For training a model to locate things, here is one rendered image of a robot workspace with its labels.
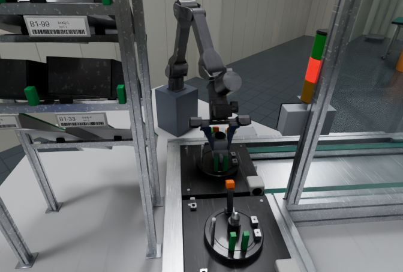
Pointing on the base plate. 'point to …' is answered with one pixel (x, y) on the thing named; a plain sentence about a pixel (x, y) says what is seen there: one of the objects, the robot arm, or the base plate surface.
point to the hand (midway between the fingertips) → (219, 139)
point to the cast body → (220, 145)
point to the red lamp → (312, 69)
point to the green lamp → (318, 46)
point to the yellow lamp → (307, 91)
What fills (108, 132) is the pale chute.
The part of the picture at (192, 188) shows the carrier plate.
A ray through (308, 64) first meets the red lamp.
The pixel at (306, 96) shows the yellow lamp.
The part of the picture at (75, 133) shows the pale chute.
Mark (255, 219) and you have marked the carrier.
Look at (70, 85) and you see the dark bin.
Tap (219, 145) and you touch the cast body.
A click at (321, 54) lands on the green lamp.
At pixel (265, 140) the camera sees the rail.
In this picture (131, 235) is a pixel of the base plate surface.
